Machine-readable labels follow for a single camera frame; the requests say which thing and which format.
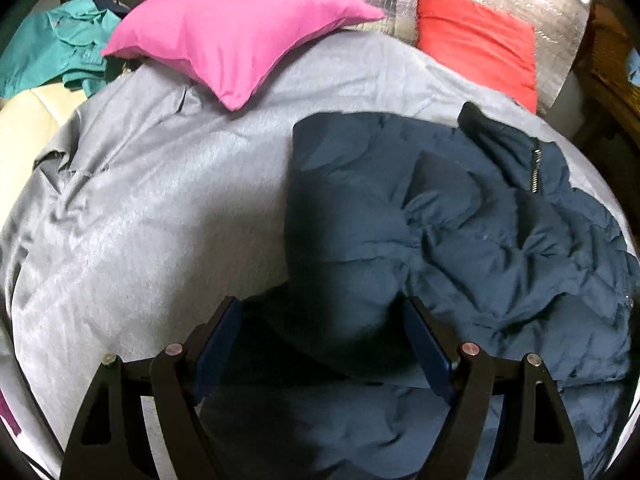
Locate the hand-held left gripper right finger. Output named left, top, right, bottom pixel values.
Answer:
left=402, top=296, right=586, bottom=480

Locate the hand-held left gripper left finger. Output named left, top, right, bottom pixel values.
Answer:
left=59, top=296, right=243, bottom=480

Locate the navy puffer jacket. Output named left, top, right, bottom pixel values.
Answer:
left=200, top=101, right=640, bottom=480

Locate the grey bed sheet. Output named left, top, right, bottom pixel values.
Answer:
left=0, top=30, right=636, bottom=480

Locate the magenta cloth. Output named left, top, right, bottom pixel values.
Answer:
left=0, top=390, right=23, bottom=438

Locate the red pillow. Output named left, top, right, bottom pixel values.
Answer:
left=415, top=0, right=538, bottom=113

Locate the pink pillow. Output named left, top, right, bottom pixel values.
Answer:
left=101, top=0, right=388, bottom=111

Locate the wooden table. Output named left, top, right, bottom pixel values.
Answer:
left=570, top=5, right=640, bottom=161

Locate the teal shirt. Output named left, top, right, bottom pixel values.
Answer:
left=0, top=0, right=126, bottom=98

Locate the silver foil insulation panel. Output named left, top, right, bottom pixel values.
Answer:
left=305, top=0, right=593, bottom=116

